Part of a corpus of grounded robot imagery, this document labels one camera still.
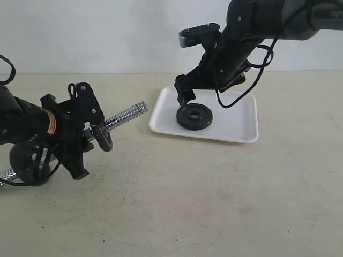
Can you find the black weight plate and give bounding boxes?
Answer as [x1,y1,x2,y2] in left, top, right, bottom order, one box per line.
[9,141,51,186]
[91,126,113,152]
[176,103,213,131]

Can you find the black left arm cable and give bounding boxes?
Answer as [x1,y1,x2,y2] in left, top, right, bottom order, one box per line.
[0,55,68,188]

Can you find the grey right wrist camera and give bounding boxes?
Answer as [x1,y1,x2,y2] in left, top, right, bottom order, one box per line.
[178,23,221,50]

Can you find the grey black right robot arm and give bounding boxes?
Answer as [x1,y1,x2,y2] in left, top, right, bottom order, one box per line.
[174,1,342,106]

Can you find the chrome threaded dumbbell bar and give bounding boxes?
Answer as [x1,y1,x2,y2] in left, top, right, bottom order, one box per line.
[1,101,148,183]

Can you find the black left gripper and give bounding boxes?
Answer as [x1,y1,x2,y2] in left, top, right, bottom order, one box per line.
[41,94,94,179]

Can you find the white plastic tray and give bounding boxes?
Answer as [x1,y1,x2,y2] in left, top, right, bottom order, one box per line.
[148,86,259,143]

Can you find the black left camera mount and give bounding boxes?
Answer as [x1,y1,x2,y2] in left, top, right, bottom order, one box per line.
[68,82,105,126]

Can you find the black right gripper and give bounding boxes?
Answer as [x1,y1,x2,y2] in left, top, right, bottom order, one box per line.
[174,50,219,107]

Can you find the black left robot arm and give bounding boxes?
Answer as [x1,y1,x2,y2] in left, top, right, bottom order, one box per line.
[1,82,103,186]

